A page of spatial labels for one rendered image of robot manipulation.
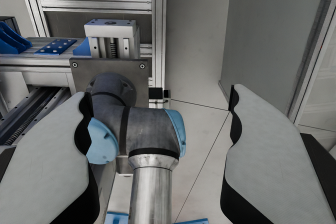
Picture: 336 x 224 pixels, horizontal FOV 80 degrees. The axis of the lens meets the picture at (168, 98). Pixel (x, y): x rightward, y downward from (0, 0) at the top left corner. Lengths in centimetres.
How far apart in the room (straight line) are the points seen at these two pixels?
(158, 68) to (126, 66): 89
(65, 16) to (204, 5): 94
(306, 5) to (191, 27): 96
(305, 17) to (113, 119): 67
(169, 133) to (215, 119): 163
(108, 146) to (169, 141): 13
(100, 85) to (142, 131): 20
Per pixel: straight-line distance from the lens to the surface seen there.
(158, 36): 140
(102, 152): 47
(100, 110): 48
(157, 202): 43
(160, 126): 45
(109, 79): 58
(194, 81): 180
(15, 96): 91
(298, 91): 82
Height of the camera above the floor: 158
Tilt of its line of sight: 58 degrees down
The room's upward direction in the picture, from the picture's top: 177 degrees clockwise
